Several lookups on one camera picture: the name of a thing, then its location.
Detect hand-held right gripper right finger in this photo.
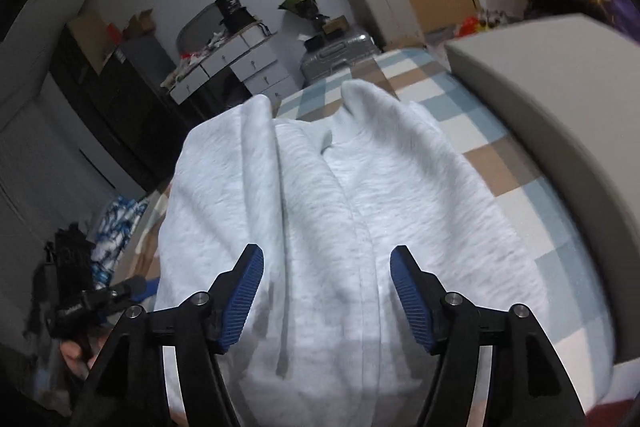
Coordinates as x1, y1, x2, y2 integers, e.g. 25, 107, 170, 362
389, 244, 587, 427

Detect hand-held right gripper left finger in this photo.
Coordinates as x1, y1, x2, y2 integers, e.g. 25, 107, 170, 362
70, 243, 266, 427

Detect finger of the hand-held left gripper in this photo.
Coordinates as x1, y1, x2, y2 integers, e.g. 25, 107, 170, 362
117, 276, 151, 305

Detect light grey sweatshirt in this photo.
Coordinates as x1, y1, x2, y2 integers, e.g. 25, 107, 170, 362
152, 79, 551, 427

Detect person's left hand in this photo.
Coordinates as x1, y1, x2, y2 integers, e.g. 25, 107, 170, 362
59, 329, 108, 380

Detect checkered bed sheet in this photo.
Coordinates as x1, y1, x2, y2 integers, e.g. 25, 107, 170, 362
135, 47, 616, 408

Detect black cabinet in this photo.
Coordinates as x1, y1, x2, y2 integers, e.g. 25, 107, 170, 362
50, 27, 193, 192

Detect pile of desk clutter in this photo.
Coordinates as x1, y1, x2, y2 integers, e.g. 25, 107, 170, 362
162, 34, 236, 88

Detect white dressing table with drawers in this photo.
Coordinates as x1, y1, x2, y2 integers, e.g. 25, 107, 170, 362
160, 29, 301, 105

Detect silver suitcase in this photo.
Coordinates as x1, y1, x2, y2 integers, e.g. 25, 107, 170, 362
300, 33, 383, 85

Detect large cardboard box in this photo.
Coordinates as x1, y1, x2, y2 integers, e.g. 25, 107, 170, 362
67, 11, 123, 72

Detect open cardboard box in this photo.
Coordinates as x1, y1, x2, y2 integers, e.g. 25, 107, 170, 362
122, 8, 157, 42

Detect oval mirror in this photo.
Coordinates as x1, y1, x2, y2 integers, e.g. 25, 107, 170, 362
177, 2, 226, 52

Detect small brown box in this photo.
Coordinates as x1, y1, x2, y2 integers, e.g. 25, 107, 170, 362
322, 14, 351, 35

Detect black paper bag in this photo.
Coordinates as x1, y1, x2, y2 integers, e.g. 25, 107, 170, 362
215, 0, 253, 32

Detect black white patterned item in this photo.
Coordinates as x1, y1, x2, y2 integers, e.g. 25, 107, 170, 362
477, 7, 508, 28

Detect beige upright suitcase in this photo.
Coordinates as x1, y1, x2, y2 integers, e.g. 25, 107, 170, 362
342, 0, 426, 50

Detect beige padded bed frame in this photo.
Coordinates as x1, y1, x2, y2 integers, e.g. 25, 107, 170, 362
445, 12, 640, 363

